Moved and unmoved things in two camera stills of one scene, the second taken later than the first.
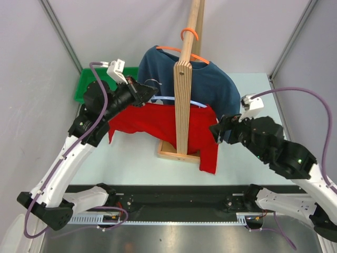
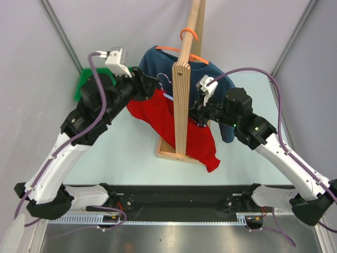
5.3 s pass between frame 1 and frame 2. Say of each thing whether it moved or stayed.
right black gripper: moved
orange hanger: stayed
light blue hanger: moved
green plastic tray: stayed
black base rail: stayed
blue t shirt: stayed
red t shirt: moved
